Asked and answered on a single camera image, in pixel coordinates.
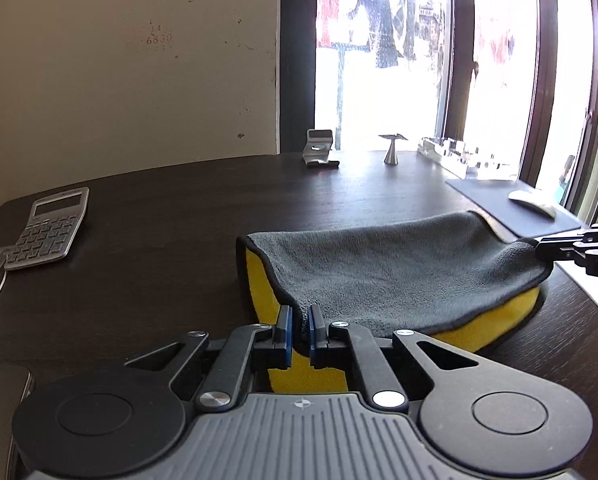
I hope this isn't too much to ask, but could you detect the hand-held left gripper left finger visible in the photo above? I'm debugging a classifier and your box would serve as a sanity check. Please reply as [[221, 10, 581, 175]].
[[126, 306, 296, 411]]

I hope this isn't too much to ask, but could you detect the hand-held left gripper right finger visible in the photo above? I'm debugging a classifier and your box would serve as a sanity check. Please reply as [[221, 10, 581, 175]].
[[309, 305, 480, 409]]

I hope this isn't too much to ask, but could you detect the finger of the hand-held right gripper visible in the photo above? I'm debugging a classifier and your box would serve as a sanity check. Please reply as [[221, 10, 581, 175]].
[[535, 242, 598, 267], [535, 221, 598, 247]]

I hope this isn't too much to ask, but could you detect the yellow and grey microfiber towel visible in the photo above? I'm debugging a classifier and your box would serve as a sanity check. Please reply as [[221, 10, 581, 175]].
[[236, 211, 554, 393]]

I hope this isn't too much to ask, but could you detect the white computer mouse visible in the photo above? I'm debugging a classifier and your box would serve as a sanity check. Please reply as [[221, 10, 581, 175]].
[[508, 190, 557, 219]]

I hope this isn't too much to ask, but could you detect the dark mouse pad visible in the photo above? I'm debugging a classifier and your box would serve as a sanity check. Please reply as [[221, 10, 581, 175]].
[[445, 177, 582, 238]]

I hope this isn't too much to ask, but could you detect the clear acrylic organiser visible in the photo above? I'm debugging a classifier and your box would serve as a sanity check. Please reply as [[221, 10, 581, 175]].
[[418, 136, 517, 181]]

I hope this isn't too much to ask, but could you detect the silver phone stand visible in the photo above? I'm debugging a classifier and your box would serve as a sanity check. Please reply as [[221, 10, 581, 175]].
[[301, 129, 340, 169]]

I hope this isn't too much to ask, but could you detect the metal cone ornament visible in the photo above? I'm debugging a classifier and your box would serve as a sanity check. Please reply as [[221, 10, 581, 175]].
[[379, 132, 408, 166]]

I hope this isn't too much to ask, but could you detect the grey calculator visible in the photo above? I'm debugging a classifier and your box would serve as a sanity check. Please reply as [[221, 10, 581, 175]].
[[4, 187, 90, 271]]

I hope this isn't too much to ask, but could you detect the grey tablet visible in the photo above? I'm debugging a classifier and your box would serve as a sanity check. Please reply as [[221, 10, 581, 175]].
[[0, 360, 36, 480]]

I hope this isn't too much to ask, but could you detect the dark window frame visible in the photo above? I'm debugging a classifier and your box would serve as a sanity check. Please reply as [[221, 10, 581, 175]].
[[279, 0, 598, 226]]

